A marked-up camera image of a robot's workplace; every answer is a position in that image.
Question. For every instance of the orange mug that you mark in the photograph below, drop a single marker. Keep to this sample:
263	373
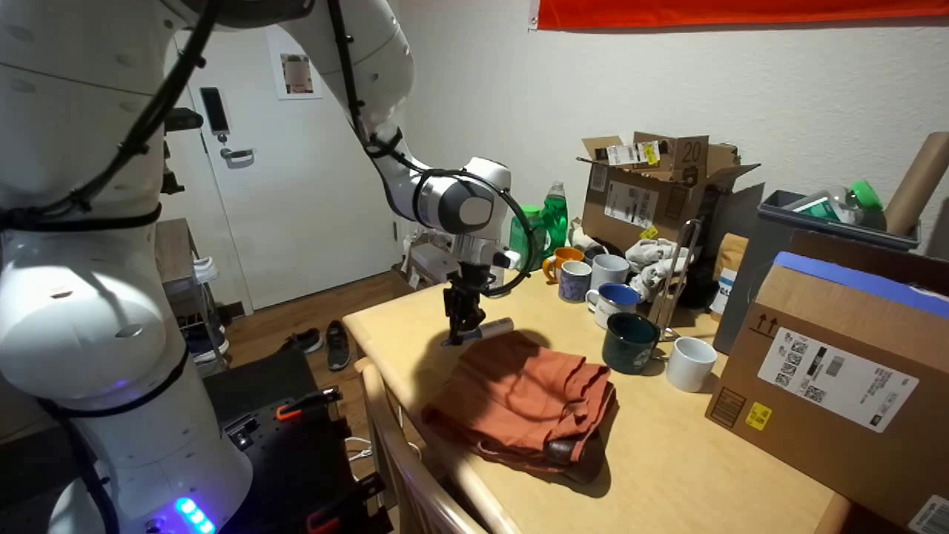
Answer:
564	258

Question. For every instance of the white crumpled cloth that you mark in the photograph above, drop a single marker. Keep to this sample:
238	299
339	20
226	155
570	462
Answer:
653	256

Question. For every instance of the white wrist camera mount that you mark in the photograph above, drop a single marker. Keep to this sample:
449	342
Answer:
505	258

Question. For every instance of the black trash bin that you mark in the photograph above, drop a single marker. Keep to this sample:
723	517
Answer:
767	247

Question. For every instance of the dark green mug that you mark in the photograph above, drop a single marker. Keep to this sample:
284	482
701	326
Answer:
631	342

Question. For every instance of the green item in bin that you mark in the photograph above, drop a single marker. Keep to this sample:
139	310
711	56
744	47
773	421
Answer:
865	197

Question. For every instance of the red wall banner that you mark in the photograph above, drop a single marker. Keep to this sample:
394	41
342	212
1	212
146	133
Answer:
744	13

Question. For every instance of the plain brown cardboard box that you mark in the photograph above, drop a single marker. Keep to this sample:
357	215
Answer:
419	268

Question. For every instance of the white mug with blue rim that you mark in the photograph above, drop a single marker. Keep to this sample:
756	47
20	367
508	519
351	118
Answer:
615	296

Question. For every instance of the curved metal rod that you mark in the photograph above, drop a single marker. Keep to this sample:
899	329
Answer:
684	268

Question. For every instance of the small white mug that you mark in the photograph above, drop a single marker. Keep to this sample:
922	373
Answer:
690	363

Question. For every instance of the folded orange fabric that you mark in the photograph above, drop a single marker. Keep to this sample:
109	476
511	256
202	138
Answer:
535	394

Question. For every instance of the small photo on door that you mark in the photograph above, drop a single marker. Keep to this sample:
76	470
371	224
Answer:
297	74

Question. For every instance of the blue patterned mug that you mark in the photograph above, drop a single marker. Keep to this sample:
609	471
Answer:
576	281

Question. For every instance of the small yellow blue carton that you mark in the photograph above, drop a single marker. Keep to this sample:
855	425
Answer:
730	258

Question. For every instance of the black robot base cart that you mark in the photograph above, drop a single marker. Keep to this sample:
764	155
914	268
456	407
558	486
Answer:
287	446

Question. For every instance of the black camera stand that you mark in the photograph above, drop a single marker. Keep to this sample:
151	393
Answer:
173	182

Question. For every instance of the brown cardboard tube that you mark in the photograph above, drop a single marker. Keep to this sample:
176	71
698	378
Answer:
914	186

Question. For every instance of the black camera on stand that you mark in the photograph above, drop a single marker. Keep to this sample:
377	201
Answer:
186	118

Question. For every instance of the cardboard box with shipping label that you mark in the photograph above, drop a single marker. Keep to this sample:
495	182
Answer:
840	425

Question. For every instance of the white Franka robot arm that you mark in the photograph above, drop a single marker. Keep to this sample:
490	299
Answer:
79	326

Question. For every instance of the pale grey mug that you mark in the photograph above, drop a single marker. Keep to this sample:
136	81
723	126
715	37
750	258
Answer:
609	271

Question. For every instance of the black door keypad lock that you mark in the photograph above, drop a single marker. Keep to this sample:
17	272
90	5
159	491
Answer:
216	112

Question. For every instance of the wooden chair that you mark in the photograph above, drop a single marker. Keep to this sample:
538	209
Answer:
416	483

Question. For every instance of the open brown cardboard box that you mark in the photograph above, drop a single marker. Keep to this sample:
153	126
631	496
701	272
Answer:
641	197

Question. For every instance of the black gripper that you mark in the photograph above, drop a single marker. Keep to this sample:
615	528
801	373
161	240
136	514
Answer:
465	296

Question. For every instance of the green container with lid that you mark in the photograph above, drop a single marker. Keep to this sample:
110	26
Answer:
535	238

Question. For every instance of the dark shoe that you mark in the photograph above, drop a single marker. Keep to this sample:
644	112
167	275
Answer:
337	344
305	342

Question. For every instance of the white door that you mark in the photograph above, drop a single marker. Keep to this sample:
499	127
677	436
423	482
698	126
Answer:
287	227

